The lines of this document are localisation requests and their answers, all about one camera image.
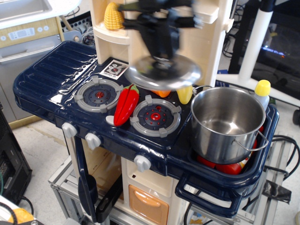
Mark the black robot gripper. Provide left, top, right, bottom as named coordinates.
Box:
left=118, top=0, right=203, bottom=60

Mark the steel pot lid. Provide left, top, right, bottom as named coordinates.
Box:
left=125, top=54, right=202, bottom=90

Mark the stainless steel pot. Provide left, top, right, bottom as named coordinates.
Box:
left=190, top=85, right=269, bottom=165

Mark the cream toy kitchen tower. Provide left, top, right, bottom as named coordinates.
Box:
left=90, top=0, right=233, bottom=85

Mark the yellow toy corn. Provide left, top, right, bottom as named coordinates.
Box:
left=104, top=2, right=124, bottom=30

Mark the orange toy carrot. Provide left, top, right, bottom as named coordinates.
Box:
left=152, top=90, right=171, bottom=98

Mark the black white sticker label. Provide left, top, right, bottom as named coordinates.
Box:
left=100, top=60, right=128, bottom=80

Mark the yellow toy banana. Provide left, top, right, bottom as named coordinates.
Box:
left=176, top=85, right=193, bottom=105

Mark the red toy chili pepper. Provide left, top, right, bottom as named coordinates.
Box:
left=113, top=84, right=140, bottom=127

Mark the grey right stove burner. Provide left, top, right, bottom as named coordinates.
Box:
left=130, top=95, right=181, bottom=138

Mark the grey stove burner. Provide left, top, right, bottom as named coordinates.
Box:
left=130, top=95, right=181, bottom=138
left=74, top=76, right=123, bottom=113

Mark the grey left stove burner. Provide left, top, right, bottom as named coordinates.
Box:
left=74, top=76, right=123, bottom=113

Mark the navy toy kitchen countertop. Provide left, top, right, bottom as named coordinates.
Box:
left=13, top=41, right=279, bottom=223

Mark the white pipe stand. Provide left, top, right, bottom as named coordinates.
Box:
left=217, top=0, right=300, bottom=106

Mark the yellow capped squeeze bottle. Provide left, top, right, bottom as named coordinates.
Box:
left=254, top=80, right=271, bottom=111

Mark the grey middle stove knob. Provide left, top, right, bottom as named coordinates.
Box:
left=85, top=133, right=101, bottom=150

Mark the grey stove knob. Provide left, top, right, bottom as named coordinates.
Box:
left=134, top=155, right=151, bottom=173
left=61, top=122, right=77, bottom=138
left=85, top=133, right=101, bottom=150

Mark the grey right stove knob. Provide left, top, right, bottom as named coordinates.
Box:
left=134, top=155, right=151, bottom=173

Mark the grey left stove knob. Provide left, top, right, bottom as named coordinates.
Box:
left=61, top=122, right=77, bottom=138

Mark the red toy ketchup bottle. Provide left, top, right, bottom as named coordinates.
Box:
left=193, top=127, right=265, bottom=175

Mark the orange toy drawer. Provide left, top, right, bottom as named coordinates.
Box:
left=128, top=185, right=169, bottom=225

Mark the navy hanging toy spoon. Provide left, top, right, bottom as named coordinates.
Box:
left=74, top=136, right=98, bottom=223

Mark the black oven door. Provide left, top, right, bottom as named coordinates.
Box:
left=96, top=175, right=123, bottom=223

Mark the black computer case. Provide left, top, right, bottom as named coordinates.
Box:
left=0, top=112, right=32, bottom=204

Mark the black power cable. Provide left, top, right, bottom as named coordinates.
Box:
left=264, top=134, right=300, bottom=181

